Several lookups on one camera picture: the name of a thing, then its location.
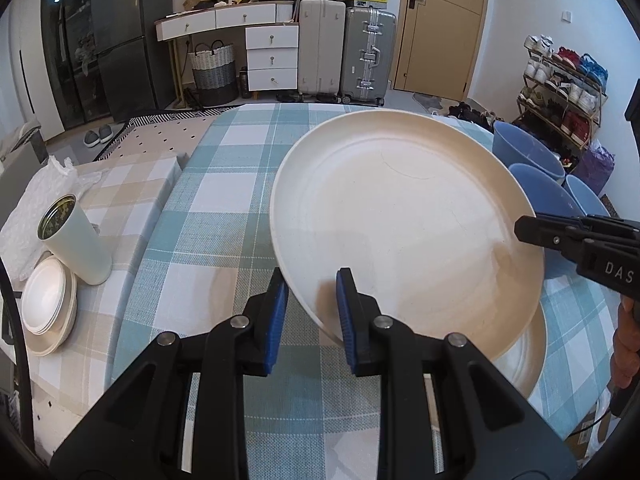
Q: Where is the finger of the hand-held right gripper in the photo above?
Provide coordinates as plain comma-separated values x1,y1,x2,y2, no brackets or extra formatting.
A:
514,215,590,262
537,213,618,232

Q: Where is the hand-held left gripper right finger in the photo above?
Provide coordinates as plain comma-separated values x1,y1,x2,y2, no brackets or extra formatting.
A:
335,267,581,480

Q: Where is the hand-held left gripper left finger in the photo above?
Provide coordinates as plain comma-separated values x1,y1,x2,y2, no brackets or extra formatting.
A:
50,267,291,480

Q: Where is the small blue bowl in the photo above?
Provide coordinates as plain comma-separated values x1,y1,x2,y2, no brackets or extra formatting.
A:
565,175,612,219

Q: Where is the large blue bowl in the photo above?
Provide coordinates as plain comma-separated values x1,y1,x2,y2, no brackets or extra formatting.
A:
507,163,584,222
492,120,567,181

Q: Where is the large cream plate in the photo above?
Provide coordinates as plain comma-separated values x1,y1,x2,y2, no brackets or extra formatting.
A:
269,110,547,362
492,304,547,397

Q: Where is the stack of small cream plates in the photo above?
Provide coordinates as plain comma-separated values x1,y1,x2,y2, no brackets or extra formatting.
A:
20,255,79,357

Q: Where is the person's right hand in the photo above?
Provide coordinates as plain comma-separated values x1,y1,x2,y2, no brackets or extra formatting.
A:
610,296,640,391

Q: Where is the purple bag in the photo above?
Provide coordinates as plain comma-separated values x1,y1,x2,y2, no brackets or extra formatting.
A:
580,142,617,197

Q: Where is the teal checked tablecloth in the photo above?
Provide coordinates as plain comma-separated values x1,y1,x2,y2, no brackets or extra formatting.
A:
112,102,626,480

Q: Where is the metal shoe rack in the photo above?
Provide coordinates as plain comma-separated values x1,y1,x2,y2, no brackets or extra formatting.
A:
515,35,609,152

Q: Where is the group of loose sneakers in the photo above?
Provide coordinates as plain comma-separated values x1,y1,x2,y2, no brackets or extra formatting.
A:
444,102,497,129

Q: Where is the printed cardboard box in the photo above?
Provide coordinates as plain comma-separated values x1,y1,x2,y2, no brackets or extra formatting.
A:
564,404,612,462

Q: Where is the grey door mat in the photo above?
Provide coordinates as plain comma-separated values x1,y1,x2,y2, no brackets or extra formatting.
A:
412,92,447,114

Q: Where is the beige checked cloth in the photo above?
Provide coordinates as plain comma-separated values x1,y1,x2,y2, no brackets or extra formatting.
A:
0,152,184,417

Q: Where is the white tea tumbler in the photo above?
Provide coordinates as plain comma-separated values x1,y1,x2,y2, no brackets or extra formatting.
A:
36,193,114,286

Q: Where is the black and white patterned rug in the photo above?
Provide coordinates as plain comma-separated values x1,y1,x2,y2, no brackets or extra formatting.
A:
95,107,242,162

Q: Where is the wooden door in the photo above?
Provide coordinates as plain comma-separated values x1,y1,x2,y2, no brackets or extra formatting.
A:
392,0,489,102

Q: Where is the woven laundry basket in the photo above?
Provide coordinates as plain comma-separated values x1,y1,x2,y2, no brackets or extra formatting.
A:
187,42,239,106

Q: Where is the silver suitcase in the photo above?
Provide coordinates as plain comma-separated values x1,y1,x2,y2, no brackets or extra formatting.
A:
341,6,398,107

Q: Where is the pair of grey slippers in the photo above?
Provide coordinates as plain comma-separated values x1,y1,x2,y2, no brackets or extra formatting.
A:
82,124,114,149

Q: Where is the white vanity desk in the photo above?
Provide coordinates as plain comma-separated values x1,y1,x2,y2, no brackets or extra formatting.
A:
153,1,301,94

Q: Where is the beige suitcase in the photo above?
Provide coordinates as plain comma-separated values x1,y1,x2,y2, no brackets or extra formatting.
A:
298,0,347,101

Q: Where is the dark grey refrigerator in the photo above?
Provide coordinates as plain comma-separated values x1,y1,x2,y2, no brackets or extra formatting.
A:
90,0,177,124

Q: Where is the dark glass cabinet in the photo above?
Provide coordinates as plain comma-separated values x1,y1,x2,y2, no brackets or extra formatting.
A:
40,0,101,129

